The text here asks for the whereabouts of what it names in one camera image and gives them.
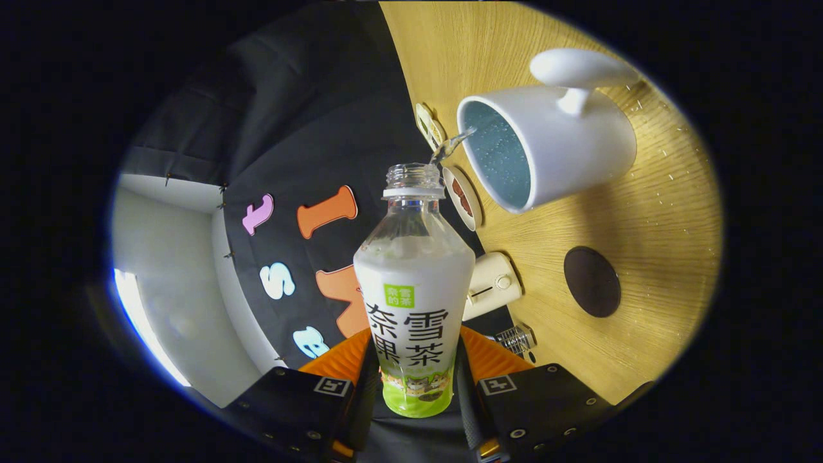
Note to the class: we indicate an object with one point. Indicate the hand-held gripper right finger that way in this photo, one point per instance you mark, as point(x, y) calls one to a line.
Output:
point(468, 405)

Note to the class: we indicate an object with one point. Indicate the clear juice bottle white label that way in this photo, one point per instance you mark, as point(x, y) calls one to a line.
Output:
point(411, 289)

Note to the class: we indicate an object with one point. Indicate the wooden table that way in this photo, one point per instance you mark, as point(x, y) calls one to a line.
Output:
point(643, 257)

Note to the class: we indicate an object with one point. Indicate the brown meat piece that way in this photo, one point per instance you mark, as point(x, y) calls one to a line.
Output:
point(465, 206)
point(457, 187)

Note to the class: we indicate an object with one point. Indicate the dark round coaster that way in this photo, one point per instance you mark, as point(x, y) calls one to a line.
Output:
point(591, 283)

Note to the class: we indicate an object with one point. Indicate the white toaster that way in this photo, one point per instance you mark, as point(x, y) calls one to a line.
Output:
point(492, 283)

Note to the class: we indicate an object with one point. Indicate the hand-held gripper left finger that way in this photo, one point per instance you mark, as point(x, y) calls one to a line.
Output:
point(363, 405)

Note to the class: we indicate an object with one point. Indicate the black backdrop cloth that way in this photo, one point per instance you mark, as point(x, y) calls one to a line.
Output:
point(308, 116)

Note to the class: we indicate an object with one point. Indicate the white divided condiment dish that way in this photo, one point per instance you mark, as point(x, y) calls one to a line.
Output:
point(424, 122)

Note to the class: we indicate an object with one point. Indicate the round white plate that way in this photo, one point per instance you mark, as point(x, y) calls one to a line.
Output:
point(476, 222)

